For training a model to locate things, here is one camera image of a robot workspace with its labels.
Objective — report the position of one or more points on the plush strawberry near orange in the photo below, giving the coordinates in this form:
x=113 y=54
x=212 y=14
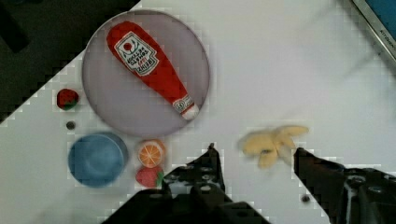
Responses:
x=150 y=177

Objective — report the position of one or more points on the red plush ketchup bottle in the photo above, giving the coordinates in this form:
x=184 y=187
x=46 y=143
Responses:
x=139 y=53

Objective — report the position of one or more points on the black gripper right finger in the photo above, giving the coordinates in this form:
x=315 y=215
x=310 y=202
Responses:
x=347 y=195

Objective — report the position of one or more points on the grey round plate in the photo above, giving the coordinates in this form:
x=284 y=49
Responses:
x=123 y=101

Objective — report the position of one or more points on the blue round bowl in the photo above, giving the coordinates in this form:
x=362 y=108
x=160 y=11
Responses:
x=96 y=160

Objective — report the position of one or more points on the yellow plush peeled banana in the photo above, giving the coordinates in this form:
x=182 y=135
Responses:
x=272 y=144

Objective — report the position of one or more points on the plush strawberry near plate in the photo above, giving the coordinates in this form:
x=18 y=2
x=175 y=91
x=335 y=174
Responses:
x=67 y=99

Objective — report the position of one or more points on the plush orange slice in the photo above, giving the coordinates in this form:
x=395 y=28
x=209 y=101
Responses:
x=151 y=153

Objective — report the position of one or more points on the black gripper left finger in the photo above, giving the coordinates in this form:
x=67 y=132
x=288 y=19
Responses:
x=190 y=194

